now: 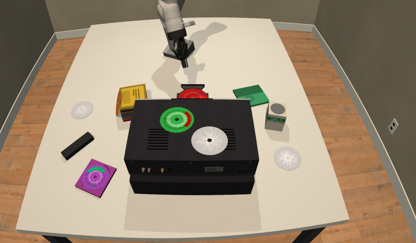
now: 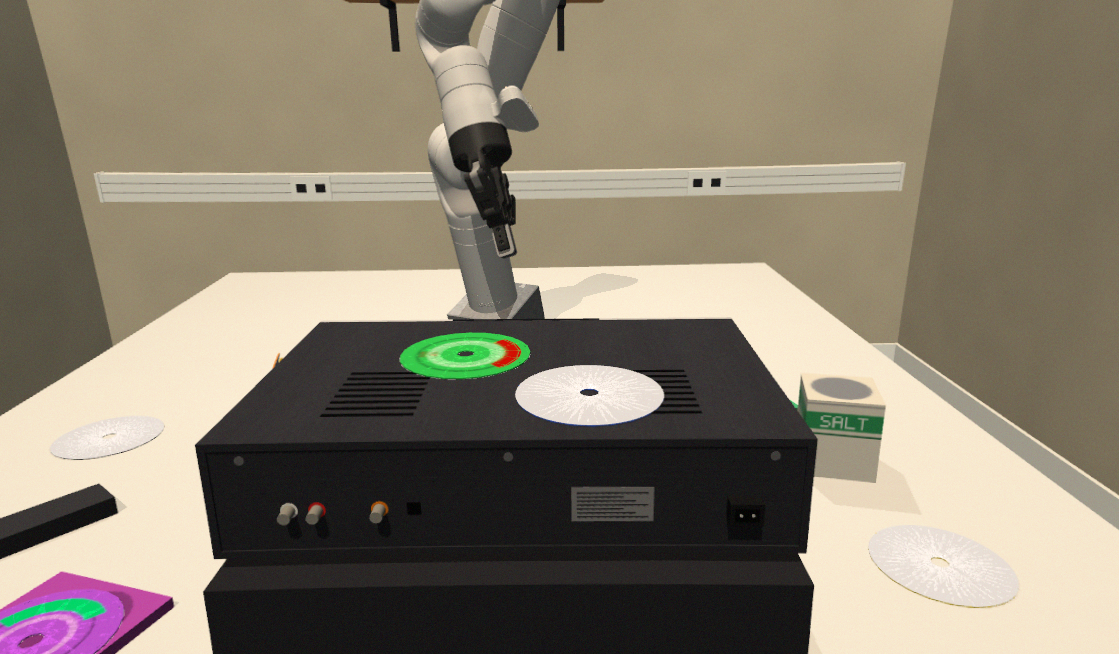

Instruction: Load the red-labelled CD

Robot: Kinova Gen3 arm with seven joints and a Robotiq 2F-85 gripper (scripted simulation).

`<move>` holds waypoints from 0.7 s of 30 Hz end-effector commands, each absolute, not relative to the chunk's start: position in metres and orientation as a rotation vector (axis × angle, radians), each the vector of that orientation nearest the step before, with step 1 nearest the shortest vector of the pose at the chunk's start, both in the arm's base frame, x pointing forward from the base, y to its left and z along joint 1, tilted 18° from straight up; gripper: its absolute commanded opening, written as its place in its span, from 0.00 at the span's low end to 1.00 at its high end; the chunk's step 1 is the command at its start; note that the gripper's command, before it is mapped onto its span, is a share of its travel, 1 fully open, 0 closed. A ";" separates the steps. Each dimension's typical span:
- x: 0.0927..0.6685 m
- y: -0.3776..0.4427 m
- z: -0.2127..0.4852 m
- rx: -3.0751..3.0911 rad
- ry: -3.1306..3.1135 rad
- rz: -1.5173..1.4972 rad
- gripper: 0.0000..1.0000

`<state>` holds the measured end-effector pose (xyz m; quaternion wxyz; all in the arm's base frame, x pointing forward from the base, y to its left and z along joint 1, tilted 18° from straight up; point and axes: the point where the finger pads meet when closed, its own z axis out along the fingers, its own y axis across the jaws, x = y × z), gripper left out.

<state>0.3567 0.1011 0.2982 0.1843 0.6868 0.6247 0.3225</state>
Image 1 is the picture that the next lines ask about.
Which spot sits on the beige salt container with green label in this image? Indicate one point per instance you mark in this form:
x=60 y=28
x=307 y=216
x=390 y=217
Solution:
x=275 y=116

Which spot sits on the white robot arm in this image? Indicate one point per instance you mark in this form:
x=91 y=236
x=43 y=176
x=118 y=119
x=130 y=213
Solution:
x=170 y=17

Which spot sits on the green cd with red label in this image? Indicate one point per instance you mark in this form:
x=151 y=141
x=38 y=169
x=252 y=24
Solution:
x=186 y=119

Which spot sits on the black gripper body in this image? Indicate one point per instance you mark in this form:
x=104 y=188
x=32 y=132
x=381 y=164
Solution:
x=177 y=37

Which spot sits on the silver cd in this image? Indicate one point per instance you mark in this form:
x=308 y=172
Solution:
x=291 y=164
x=217 y=145
x=87 y=110

